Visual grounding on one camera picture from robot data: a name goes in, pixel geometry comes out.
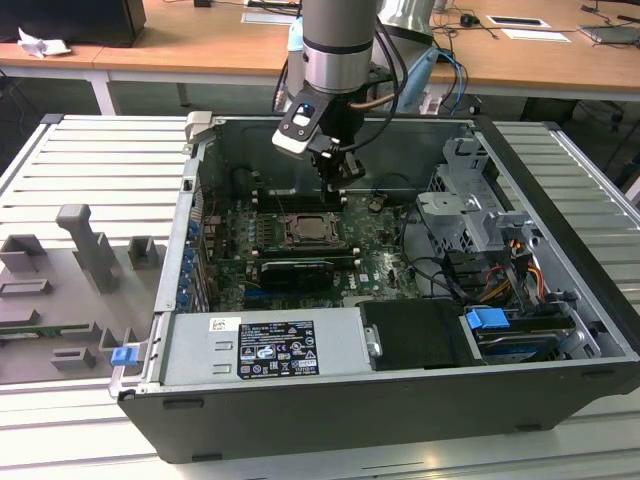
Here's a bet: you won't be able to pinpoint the black expansion card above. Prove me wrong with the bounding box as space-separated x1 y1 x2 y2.
258 258 335 292

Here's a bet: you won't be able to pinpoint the grey laptop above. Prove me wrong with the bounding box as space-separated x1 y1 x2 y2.
577 22 640 50

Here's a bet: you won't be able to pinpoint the copper braided cable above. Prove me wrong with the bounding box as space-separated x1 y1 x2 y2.
348 93 396 110

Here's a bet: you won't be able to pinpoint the blue cables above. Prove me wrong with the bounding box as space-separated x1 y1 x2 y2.
438 47 470 117

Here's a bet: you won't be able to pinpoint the black cylindrical component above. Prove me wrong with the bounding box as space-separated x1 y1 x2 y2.
230 167 253 195

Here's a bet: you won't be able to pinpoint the black monitor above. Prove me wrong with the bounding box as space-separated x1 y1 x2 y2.
0 0 147 49

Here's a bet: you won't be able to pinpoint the black camera cable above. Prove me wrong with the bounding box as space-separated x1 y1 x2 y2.
327 27 409 152

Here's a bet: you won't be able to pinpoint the light wooden desk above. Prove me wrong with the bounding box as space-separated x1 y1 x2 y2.
0 0 169 117
94 0 640 119

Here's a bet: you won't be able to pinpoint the grey parts rack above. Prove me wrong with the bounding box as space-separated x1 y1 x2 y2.
0 203 169 386

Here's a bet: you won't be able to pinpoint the silver power supply with label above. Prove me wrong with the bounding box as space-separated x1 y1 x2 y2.
159 305 374 386

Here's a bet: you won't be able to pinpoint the green motherboard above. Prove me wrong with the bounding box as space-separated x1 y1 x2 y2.
202 197 424 309

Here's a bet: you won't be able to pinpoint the hard disk in blue carrier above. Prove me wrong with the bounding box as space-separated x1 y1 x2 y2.
463 307 571 365

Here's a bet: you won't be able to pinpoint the grey desk cable port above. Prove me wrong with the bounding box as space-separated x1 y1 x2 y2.
241 12 303 26
487 14 551 29

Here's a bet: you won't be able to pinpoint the black and grey PC case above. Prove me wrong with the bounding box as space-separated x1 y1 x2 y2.
108 110 640 464

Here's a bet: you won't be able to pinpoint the CPU socket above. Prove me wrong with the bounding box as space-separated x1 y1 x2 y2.
279 209 350 251

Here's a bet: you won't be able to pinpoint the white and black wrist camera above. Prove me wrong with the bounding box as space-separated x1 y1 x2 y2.
272 101 327 156

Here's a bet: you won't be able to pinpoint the black cable in case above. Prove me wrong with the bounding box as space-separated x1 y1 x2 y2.
399 202 469 307

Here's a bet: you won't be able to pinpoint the orange yellow red wires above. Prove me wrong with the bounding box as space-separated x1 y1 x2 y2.
479 238 547 307

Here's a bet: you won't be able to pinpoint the crumpled white paper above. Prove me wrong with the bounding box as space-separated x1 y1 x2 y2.
17 27 72 59

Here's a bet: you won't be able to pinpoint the white paper sheet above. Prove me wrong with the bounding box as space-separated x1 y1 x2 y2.
501 28 575 44

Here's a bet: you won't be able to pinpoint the grey plastic case latch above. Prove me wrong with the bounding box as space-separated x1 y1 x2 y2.
184 110 217 146

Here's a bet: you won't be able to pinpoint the green RAM stick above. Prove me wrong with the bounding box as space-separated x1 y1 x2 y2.
0 324 96 336

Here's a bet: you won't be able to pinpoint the silver metal drive cage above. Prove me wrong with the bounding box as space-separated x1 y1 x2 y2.
414 137 542 257

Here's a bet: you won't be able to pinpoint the metal socket cover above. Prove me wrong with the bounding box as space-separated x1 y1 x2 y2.
282 212 347 249

